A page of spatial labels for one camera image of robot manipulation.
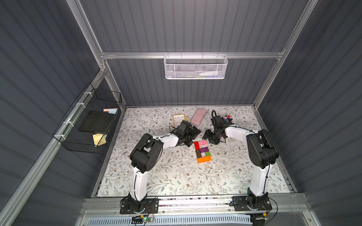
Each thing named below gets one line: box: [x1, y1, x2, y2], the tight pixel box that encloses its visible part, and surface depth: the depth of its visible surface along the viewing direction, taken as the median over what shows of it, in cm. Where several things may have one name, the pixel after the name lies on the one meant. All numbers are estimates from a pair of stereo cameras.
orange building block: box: [197, 155, 212, 164], surface depth 93 cm
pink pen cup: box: [221, 114, 233, 124], surface depth 96 cm
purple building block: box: [199, 146, 209, 154], surface depth 96 cm
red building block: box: [194, 141, 200, 151], surface depth 98 cm
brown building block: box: [195, 149, 202, 159], surface depth 95 cm
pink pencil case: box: [190, 107, 207, 127], surface depth 114 cm
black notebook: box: [78, 110, 116, 133], surface depth 74 cm
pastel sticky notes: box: [103, 108, 118, 114], surface depth 84 cm
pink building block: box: [198, 140, 207, 146], surface depth 99 cm
